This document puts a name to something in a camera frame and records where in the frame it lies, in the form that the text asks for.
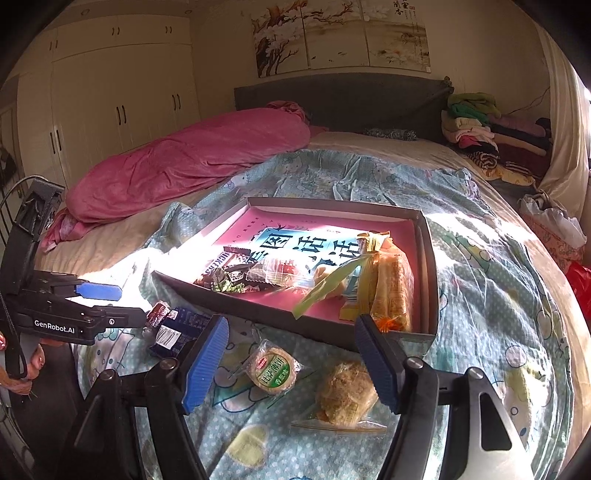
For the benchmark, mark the grey cardboard box pink bottom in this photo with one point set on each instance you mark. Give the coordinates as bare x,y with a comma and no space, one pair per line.
277,221

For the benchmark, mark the dark patterned pillow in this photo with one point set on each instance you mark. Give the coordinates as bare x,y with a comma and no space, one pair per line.
392,134

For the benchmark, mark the dark grey headboard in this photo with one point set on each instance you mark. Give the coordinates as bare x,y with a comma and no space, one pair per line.
360,106

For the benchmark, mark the orange snack packet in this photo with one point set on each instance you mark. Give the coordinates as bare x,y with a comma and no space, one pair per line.
392,290

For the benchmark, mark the printed cartoon blanket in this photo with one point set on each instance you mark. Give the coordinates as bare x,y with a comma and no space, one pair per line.
485,300

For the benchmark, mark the red plastic bag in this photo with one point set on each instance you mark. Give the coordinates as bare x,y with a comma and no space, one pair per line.
581,281

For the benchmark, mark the green black candy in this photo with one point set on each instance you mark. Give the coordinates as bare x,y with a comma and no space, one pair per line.
228,286

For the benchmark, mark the red striped candy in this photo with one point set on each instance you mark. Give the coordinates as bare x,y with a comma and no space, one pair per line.
159,313

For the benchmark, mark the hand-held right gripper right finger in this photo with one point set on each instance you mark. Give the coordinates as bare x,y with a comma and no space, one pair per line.
376,364

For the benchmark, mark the red clear candy packet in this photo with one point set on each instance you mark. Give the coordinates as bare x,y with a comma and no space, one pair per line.
281,270

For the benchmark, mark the pile of folded clothes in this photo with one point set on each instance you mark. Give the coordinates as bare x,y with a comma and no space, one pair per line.
471,120

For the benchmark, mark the cream wardrobe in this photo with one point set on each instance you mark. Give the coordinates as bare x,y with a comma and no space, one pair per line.
115,83

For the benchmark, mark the meat floss pastry clear packet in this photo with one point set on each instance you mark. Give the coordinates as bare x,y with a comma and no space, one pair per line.
344,392

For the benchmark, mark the yellow printed pillow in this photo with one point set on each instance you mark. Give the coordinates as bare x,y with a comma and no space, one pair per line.
508,175

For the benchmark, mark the floral wall painting panel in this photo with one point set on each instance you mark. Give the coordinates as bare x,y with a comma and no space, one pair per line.
334,37
279,41
397,39

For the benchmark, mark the cream curtain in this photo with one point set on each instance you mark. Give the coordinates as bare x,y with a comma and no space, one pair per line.
565,152

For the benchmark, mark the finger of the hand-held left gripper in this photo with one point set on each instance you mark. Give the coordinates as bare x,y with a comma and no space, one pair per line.
120,318
99,290

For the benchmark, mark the round pastry green label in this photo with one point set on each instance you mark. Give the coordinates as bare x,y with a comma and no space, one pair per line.
272,369

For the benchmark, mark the pink blanket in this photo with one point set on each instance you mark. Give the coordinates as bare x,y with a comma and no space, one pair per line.
184,166

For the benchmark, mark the white plastic bag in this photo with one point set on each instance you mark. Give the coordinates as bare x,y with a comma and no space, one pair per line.
554,217

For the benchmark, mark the long yellow snack packet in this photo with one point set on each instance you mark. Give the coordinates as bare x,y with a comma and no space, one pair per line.
362,277

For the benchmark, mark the brown chocolate bar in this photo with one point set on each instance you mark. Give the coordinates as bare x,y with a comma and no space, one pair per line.
219,263

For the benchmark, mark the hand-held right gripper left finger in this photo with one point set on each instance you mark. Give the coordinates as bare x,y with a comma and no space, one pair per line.
205,364

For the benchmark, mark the green snack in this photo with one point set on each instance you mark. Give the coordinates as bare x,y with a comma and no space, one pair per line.
323,288

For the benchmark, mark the person's left hand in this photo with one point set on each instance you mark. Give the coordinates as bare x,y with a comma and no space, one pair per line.
37,362

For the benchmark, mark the bed with beige sheet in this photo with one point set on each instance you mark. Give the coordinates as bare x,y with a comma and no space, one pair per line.
346,141

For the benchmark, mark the dark blue snack packet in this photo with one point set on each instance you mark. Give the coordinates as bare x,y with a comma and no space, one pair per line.
178,330

